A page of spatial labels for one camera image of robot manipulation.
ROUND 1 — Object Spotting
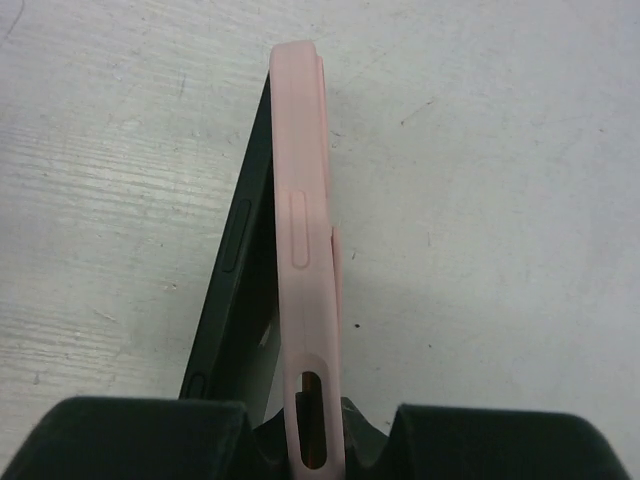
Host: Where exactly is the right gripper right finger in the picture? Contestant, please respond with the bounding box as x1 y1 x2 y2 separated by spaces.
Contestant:
342 398 629 479

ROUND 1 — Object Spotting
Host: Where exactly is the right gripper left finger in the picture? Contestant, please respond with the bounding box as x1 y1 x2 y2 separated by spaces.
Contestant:
28 397 290 479

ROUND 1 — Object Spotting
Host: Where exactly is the pink phone case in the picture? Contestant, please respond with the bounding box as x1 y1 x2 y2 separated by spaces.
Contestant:
269 41 345 479

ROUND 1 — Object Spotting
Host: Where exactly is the black phone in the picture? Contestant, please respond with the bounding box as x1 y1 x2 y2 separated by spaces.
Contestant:
180 86 280 427

